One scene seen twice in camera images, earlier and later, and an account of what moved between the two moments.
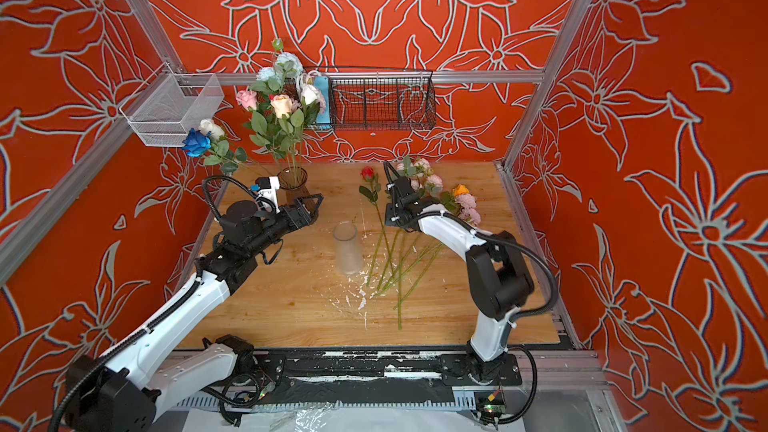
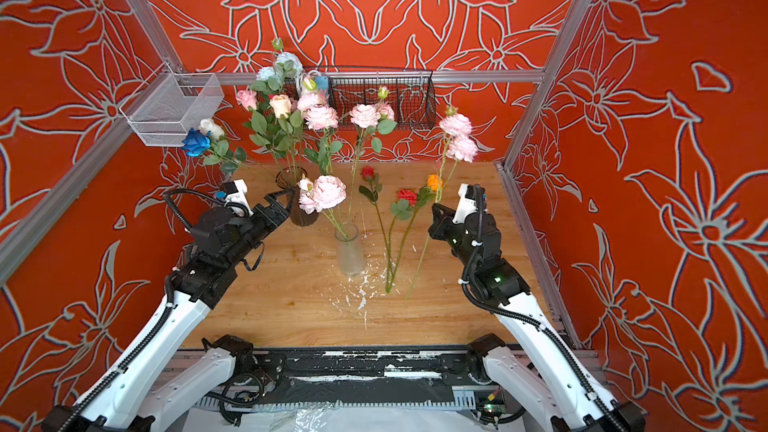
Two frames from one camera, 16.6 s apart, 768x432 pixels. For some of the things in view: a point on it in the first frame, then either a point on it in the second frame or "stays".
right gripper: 389,214 → 442,223
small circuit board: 492,410 stays
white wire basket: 169,105 stays
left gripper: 306,218 → 276,208
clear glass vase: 349,250 stays
